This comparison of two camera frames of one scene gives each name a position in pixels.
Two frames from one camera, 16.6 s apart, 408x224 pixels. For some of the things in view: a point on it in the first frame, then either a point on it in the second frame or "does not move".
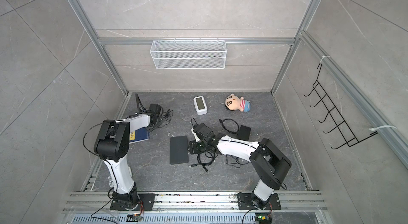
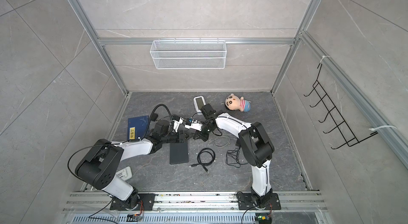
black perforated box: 178,152 does not move
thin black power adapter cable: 234,161 does not move
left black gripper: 152,129 to 184,139
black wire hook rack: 342,129 does not move
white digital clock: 200,105 does not move
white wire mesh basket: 188,54 does not move
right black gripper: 193,146 to 201,135
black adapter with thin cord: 155,109 to 188,122
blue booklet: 139,135 does not move
